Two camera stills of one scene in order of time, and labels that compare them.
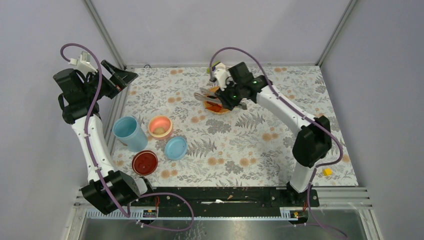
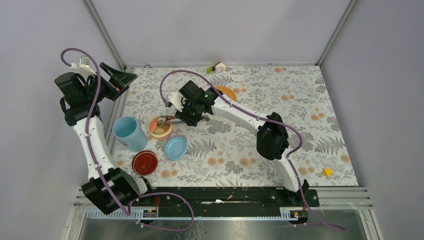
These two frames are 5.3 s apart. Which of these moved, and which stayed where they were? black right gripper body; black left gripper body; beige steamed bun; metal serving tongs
Moved: metal serving tongs; black right gripper body
Stayed: beige steamed bun; black left gripper body
